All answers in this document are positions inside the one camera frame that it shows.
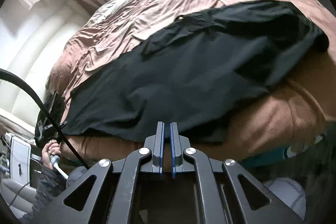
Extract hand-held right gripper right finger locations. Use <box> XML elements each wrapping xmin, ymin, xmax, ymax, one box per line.
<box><xmin>170</xmin><ymin>122</ymin><xmax>297</xmax><ymax>224</ymax></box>

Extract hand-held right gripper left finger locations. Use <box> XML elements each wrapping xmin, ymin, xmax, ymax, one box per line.
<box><xmin>31</xmin><ymin>121</ymin><xmax>165</xmax><ymax>224</ymax></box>

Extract black pants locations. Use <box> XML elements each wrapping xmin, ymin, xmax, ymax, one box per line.
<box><xmin>62</xmin><ymin>1</ymin><xmax>330</xmax><ymax>144</ymax></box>

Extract person's left forearm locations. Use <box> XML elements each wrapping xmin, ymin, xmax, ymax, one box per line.
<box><xmin>25</xmin><ymin>165</ymin><xmax>70</xmax><ymax>224</ymax></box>

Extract person's left hand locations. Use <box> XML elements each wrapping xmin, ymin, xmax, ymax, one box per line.
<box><xmin>42</xmin><ymin>141</ymin><xmax>62</xmax><ymax>169</ymax></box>

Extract teal printed mattress sheet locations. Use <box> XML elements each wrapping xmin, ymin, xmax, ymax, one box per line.
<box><xmin>244</xmin><ymin>132</ymin><xmax>328</xmax><ymax>169</ymax></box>

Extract black bag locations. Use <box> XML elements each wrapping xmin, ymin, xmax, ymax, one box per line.
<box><xmin>34</xmin><ymin>91</ymin><xmax>67</xmax><ymax>148</ymax></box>

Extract brown fleece blanket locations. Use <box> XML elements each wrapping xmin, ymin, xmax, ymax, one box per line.
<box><xmin>46</xmin><ymin>0</ymin><xmax>336</xmax><ymax>161</ymax></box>

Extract white side cabinet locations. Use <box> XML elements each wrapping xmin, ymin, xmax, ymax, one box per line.
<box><xmin>10</xmin><ymin>139</ymin><xmax>32</xmax><ymax>180</ymax></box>

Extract white padded headboard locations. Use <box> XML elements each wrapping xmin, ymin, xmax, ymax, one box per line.
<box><xmin>0</xmin><ymin>0</ymin><xmax>91</xmax><ymax>122</ymax></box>

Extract white grey handle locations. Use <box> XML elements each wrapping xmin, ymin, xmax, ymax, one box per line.
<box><xmin>50</xmin><ymin>153</ymin><xmax>69</xmax><ymax>180</ymax></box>

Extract thick black cable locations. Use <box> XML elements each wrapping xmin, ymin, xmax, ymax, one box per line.
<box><xmin>0</xmin><ymin>68</ymin><xmax>90</xmax><ymax>169</ymax></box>

